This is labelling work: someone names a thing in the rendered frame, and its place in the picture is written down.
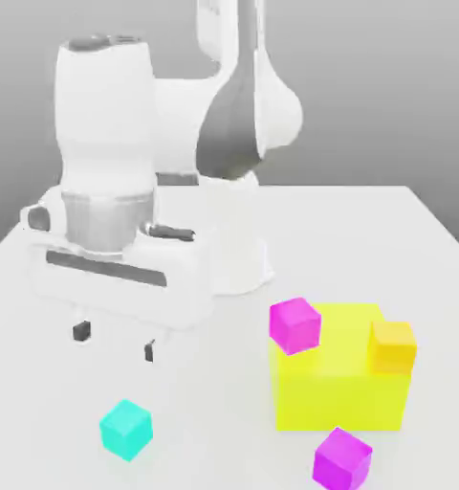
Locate small orange cube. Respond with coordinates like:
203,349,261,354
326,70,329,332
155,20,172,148
367,320,419,376

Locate small cyan cube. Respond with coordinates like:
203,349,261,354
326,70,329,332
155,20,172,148
98,398,155,463

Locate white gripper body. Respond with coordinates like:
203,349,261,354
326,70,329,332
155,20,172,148
25,234,216,333

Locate large yellow box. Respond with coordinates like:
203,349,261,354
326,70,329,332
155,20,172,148
267,302,415,434

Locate small magenta cube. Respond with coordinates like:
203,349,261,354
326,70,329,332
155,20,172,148
312,426,375,490
268,296,323,357

